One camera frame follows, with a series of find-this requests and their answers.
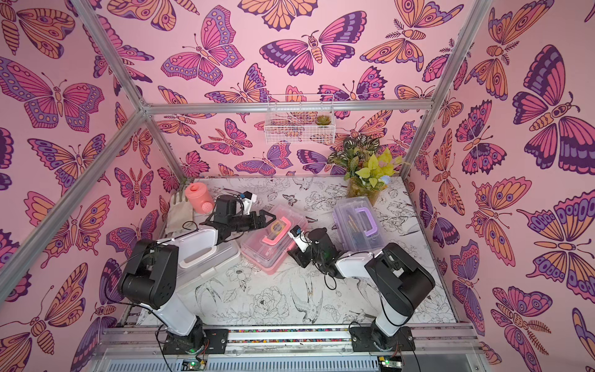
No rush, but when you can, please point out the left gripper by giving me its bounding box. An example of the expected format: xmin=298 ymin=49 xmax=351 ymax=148
xmin=228 ymin=211 xmax=277 ymax=234

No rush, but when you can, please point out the purple toolbox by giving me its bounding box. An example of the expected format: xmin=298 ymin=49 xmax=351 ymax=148
xmin=333 ymin=196 xmax=387 ymax=252

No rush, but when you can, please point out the pink toolbox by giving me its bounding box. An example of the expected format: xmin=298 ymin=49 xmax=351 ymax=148
xmin=240 ymin=205 xmax=308 ymax=275

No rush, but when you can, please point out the white clear toolbox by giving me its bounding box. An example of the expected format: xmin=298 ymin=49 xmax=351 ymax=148
xmin=172 ymin=228 xmax=241 ymax=295

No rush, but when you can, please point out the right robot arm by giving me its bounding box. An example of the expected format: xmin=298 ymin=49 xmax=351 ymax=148
xmin=287 ymin=226 xmax=435 ymax=350

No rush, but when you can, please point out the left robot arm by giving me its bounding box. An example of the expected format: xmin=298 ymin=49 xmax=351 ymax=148
xmin=102 ymin=192 xmax=277 ymax=354

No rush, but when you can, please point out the pink watering can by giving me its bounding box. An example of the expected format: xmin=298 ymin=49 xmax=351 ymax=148
xmin=184 ymin=182 xmax=215 ymax=215

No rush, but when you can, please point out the potted leafy plant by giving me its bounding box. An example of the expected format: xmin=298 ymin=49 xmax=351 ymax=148
xmin=328 ymin=135 xmax=404 ymax=206

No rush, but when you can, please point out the small succulent plant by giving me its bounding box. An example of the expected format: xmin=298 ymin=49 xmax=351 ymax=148
xmin=315 ymin=115 xmax=332 ymax=126

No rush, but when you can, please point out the white wire basket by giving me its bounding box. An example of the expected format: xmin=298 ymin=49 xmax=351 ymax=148
xmin=263 ymin=93 xmax=336 ymax=146

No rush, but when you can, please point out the metal base rail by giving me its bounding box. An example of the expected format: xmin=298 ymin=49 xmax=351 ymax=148
xmin=87 ymin=322 xmax=491 ymax=371

